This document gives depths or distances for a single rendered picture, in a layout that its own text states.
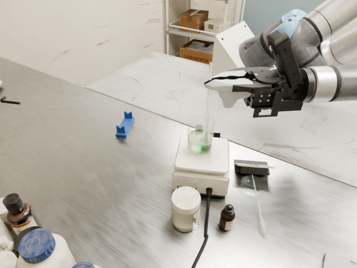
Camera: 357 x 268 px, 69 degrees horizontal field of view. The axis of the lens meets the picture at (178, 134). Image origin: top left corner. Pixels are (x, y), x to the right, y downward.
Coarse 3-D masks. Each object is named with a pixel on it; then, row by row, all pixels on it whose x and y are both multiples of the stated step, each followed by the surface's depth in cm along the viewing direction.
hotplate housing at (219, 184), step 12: (228, 144) 67; (228, 156) 63; (228, 168) 60; (180, 180) 59; (192, 180) 59; (204, 180) 58; (216, 180) 58; (228, 180) 58; (204, 192) 61; (216, 192) 60
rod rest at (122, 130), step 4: (124, 112) 84; (124, 116) 85; (128, 116) 85; (132, 116) 85; (124, 120) 85; (128, 120) 85; (132, 120) 85; (120, 124) 83; (124, 124) 83; (128, 124) 83; (116, 128) 78; (120, 128) 78; (124, 128) 78; (128, 128) 81; (116, 132) 80; (120, 132) 79; (124, 132) 79; (128, 132) 81; (116, 136) 79; (120, 136) 79; (124, 136) 79
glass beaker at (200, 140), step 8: (192, 120) 60; (200, 120) 61; (192, 128) 56; (200, 128) 62; (208, 128) 61; (192, 136) 57; (200, 136) 56; (208, 136) 57; (192, 144) 59; (200, 144) 58; (208, 144) 58; (192, 152) 60; (200, 152) 59; (208, 152) 60
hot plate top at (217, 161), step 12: (180, 144) 63; (216, 144) 63; (180, 156) 60; (192, 156) 60; (204, 156) 60; (216, 156) 60; (180, 168) 57; (192, 168) 57; (204, 168) 57; (216, 168) 57
